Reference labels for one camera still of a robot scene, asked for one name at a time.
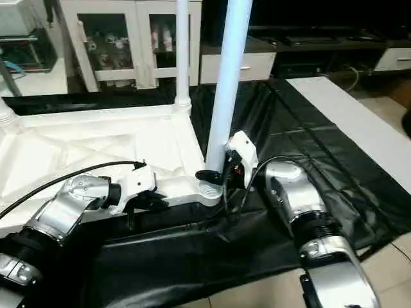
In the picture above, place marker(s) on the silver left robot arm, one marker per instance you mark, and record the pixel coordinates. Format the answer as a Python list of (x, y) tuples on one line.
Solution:
[(64, 208)]

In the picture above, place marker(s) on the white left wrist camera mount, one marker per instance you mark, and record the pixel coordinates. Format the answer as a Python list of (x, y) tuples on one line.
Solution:
[(138, 183)]

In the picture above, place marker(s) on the white side table board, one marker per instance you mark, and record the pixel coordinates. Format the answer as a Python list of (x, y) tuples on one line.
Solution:
[(346, 122)]

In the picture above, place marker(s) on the white plastic table top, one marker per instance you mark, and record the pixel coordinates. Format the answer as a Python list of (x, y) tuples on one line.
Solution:
[(96, 141)]

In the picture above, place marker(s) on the white glass door cabinet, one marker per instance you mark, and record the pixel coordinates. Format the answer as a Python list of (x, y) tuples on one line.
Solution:
[(141, 41)]

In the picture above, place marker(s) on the black shiny table mat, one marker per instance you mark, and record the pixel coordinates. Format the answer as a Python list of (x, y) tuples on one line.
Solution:
[(305, 144)]

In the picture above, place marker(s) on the white plastic table leg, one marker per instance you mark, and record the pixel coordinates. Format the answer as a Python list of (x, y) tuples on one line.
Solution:
[(6, 112), (182, 57), (228, 80)]

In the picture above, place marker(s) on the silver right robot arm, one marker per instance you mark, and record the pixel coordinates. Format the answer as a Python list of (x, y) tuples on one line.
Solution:
[(298, 199)]

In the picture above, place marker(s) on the glass tank metal frame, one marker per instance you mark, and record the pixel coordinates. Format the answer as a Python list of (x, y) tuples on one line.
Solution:
[(41, 48)]

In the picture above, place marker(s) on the light blue plastic stool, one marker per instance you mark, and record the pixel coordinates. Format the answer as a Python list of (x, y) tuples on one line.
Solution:
[(11, 66)]

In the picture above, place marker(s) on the white drawer unit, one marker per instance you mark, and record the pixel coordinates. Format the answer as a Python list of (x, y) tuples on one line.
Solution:
[(395, 59), (257, 65)]

